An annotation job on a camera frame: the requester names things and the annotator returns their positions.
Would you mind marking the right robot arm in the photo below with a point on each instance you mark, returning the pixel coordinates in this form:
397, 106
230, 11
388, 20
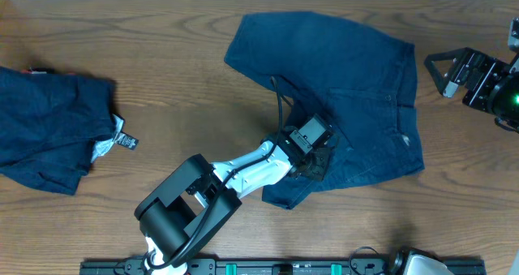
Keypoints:
504, 99

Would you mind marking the blue denim shorts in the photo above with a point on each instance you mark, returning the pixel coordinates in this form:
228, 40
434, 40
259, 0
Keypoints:
360, 80

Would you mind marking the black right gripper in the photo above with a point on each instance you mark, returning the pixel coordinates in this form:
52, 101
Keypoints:
492, 70

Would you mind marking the black clothing label tag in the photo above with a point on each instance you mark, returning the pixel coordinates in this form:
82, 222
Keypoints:
125, 140

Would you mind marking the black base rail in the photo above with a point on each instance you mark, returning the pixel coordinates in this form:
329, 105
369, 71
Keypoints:
242, 267

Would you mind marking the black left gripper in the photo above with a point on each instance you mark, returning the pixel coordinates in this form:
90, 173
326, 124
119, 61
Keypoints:
321, 164

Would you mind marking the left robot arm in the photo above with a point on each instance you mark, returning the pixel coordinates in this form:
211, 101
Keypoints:
186, 210

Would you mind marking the dark navy folded garment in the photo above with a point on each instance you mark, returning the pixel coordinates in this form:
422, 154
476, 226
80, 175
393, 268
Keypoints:
50, 126

